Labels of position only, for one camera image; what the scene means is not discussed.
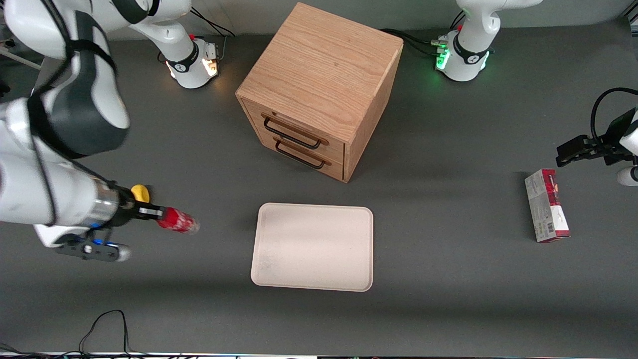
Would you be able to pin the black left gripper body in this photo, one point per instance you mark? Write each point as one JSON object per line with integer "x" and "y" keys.
{"x": 611, "y": 147}

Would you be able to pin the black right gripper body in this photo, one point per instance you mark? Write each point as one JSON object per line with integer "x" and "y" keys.
{"x": 126, "y": 209}

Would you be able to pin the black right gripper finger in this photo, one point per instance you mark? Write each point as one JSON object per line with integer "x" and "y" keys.
{"x": 151, "y": 213}

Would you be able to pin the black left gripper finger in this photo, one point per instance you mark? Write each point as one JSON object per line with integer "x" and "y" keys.
{"x": 578, "y": 144}
{"x": 580, "y": 156}

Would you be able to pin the red coke bottle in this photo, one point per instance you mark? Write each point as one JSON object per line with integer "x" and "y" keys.
{"x": 180, "y": 222}

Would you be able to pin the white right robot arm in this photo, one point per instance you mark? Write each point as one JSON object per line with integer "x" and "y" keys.
{"x": 30, "y": 194}

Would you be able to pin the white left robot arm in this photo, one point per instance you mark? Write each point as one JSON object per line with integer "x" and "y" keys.
{"x": 473, "y": 30}

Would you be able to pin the cream plastic tray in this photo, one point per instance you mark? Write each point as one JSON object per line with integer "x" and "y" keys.
{"x": 312, "y": 247}

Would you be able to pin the yellow lemon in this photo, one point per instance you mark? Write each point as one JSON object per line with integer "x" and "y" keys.
{"x": 140, "y": 192}

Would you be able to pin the grey and red carton box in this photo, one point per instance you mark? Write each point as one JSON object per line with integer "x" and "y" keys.
{"x": 547, "y": 207}

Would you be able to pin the wooden drawer deep front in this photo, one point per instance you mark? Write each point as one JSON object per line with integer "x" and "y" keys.
{"x": 335, "y": 168}

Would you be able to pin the wooden drawer shallow front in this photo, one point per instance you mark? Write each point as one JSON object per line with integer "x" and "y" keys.
{"x": 335, "y": 148}

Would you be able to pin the wooden drawer cabinet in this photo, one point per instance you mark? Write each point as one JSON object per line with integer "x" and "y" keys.
{"x": 324, "y": 65}

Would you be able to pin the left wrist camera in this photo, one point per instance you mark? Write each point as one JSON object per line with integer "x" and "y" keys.
{"x": 629, "y": 176}

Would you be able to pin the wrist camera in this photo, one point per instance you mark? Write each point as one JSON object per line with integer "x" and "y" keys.
{"x": 629, "y": 176}
{"x": 89, "y": 249}

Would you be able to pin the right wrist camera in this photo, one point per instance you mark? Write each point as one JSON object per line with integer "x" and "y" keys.
{"x": 89, "y": 249}

